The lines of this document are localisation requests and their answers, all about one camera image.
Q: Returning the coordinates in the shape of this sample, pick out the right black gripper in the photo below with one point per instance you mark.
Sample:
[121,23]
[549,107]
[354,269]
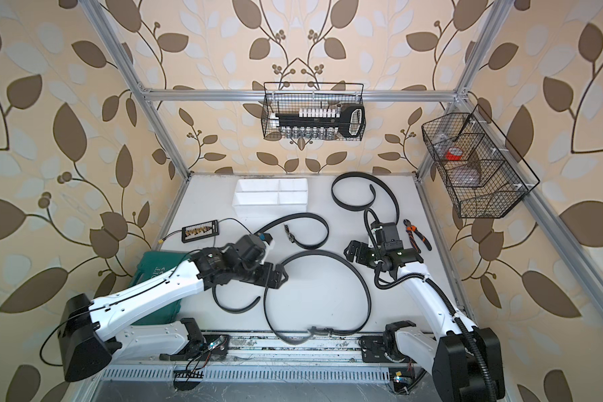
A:
[353,246]

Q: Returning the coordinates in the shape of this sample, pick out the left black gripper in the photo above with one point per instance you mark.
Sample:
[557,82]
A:
[265,279]

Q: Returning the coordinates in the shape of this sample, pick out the white divided storage tray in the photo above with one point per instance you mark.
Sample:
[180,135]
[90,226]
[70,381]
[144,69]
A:
[251,192]

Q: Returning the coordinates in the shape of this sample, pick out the black belt front loop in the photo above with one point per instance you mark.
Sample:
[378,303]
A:
[326,296]

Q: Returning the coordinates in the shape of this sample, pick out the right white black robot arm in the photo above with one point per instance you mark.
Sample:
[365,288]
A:
[443,317]

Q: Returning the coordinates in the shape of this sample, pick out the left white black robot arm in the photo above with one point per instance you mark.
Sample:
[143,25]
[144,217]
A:
[95,332]

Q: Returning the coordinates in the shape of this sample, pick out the orange black pliers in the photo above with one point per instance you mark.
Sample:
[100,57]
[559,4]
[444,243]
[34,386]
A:
[414,234]

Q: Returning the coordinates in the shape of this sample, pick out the black bit holder box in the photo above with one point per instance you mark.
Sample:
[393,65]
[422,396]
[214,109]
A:
[197,232]

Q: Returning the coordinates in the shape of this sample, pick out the black belt back right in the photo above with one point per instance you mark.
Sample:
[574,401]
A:
[373,185]

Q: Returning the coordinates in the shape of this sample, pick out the red item in basket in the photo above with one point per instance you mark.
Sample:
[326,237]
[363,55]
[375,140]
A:
[454,154]

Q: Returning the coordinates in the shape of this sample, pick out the aluminium front rail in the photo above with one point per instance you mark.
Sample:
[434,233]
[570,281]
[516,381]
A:
[291,352]

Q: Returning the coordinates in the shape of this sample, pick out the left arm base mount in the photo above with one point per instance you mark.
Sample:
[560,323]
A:
[208,345]

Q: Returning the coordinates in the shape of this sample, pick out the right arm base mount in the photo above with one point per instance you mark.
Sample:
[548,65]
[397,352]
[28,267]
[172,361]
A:
[381,349]

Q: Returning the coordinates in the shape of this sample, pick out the right wire basket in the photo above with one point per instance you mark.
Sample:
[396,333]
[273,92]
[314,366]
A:
[492,177]

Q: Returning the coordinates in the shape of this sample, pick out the wire basket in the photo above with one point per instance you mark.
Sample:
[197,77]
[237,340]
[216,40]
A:
[492,177]
[291,96]

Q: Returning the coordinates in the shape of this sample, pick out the black socket set rail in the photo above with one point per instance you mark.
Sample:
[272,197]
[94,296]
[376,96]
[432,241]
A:
[341,120]

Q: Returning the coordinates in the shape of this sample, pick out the back wire basket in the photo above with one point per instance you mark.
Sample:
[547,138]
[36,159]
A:
[291,96]

